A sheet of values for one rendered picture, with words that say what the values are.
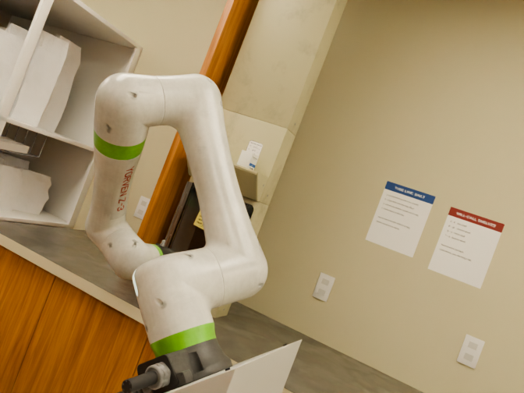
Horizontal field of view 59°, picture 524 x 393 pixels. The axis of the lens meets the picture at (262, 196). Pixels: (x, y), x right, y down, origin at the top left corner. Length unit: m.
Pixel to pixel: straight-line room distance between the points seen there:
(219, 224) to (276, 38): 1.10
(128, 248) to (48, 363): 0.78
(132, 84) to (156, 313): 0.46
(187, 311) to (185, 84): 0.49
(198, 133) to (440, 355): 1.43
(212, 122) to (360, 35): 1.40
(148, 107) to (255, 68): 0.96
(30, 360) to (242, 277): 1.17
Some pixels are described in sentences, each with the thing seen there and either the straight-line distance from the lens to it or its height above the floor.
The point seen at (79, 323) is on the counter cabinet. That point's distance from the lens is 1.83.
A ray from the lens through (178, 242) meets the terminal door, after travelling 1.89.
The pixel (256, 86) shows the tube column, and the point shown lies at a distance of 1.90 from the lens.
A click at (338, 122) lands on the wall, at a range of 2.21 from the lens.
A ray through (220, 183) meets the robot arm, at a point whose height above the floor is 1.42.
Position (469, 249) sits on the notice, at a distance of 2.08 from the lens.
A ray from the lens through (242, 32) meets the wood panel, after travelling 2.08.
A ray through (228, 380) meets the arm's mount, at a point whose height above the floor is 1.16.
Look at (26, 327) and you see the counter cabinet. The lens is 2.00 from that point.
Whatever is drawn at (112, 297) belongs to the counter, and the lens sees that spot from 1.70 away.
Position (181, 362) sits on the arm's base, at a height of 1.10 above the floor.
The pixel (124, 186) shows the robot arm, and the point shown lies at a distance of 1.19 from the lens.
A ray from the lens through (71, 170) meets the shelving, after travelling 2.87.
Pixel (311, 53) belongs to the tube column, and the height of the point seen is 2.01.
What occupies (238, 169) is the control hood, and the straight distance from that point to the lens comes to 1.70.
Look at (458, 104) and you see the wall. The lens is 2.19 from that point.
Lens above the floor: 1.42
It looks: 1 degrees up
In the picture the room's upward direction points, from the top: 21 degrees clockwise
